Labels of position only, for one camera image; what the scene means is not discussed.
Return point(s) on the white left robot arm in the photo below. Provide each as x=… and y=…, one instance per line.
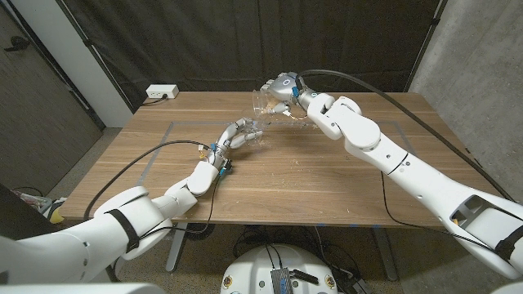
x=61, y=249

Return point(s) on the black backdrop curtain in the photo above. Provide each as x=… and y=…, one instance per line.
x=204, y=41

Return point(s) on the yellow and black object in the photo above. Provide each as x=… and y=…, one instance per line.
x=55, y=212

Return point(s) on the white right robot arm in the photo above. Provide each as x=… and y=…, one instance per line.
x=408, y=171

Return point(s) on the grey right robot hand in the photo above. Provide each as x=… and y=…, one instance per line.
x=284, y=87

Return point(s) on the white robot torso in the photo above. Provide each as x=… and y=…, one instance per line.
x=253, y=269

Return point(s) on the crumpled patterned cloth pile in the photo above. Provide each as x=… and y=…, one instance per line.
x=34, y=200

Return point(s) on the brown granulated sugar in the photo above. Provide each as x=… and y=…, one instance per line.
x=269, y=108

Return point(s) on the black round floor fan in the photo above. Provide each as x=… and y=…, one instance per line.
x=202, y=233

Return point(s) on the grey ribbed electronics box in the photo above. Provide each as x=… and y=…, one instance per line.
x=281, y=281

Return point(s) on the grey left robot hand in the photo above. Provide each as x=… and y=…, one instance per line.
x=224, y=141

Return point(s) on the grey metal table leg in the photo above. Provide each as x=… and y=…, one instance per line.
x=386, y=257
x=176, y=249

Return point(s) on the white power strip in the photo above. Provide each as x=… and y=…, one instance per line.
x=161, y=90

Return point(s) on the small clear plastic cup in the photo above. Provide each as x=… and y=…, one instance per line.
x=253, y=126

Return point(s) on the large clear plastic cup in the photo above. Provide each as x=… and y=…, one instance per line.
x=259, y=104

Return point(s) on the dark box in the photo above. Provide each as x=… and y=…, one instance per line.
x=20, y=216

